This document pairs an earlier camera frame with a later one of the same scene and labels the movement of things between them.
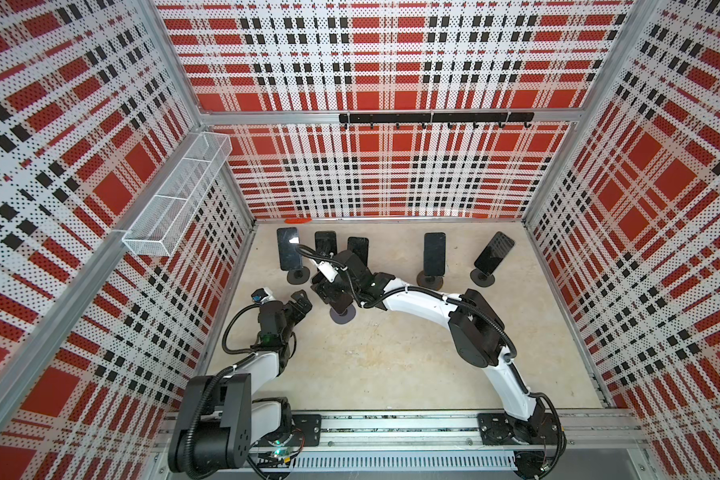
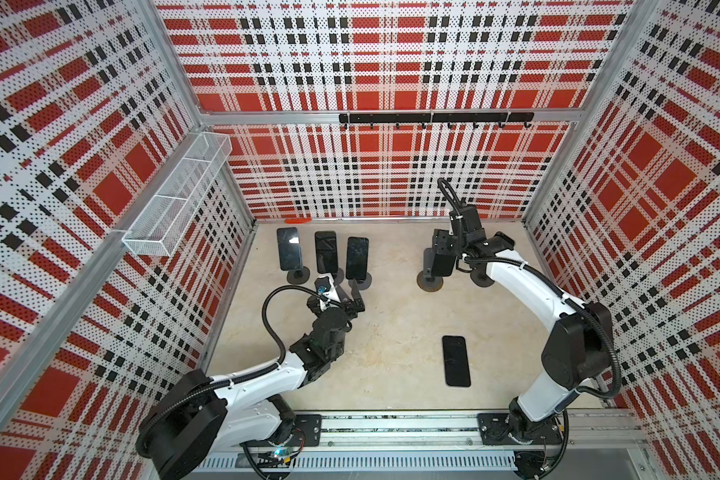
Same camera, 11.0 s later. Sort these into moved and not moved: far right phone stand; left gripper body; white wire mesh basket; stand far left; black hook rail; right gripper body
Moved: right gripper body; left gripper body
Not moved: black hook rail; white wire mesh basket; far right phone stand; stand far left
